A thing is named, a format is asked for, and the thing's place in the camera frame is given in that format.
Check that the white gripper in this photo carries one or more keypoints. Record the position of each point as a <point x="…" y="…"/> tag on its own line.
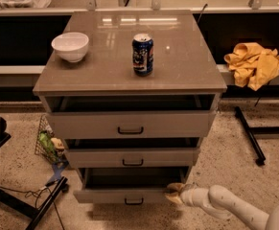
<point x="188" y="195"/>

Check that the grey bottom drawer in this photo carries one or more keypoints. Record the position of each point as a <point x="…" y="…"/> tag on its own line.
<point x="130" y="186"/>

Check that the grey drawer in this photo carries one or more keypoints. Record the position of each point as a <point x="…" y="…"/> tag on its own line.
<point x="130" y="186"/>
<point x="154" y="116"/>
<point x="111" y="157"/>

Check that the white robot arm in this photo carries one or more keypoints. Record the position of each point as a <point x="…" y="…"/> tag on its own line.
<point x="220" y="203"/>

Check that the grey top drawer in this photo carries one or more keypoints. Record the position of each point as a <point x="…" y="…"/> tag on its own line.
<point x="154" y="116"/>

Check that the grey middle drawer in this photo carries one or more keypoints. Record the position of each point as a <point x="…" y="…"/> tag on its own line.
<point x="111" y="157"/>

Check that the grey drawer cabinet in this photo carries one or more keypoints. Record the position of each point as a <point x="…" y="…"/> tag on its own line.
<point x="182" y="65"/>

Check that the black stand leg right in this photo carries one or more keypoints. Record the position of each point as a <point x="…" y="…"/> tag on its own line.
<point x="252" y="131"/>

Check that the black stand leg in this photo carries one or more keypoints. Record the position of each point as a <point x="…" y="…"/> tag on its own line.
<point x="252" y="131"/>
<point x="34" y="212"/>

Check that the yellow cloth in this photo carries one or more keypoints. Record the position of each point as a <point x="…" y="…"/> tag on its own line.
<point x="253" y="65"/>

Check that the blue soda can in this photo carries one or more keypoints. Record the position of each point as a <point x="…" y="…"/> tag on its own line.
<point x="142" y="54"/>

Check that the white ceramic bowl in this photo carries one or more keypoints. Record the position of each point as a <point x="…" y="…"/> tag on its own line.
<point x="71" y="47"/>

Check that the black stand leg left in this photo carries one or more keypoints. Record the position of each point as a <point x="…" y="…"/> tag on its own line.
<point x="34" y="212"/>

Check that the wire basket with items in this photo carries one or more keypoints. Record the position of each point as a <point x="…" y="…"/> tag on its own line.
<point x="44" y="146"/>

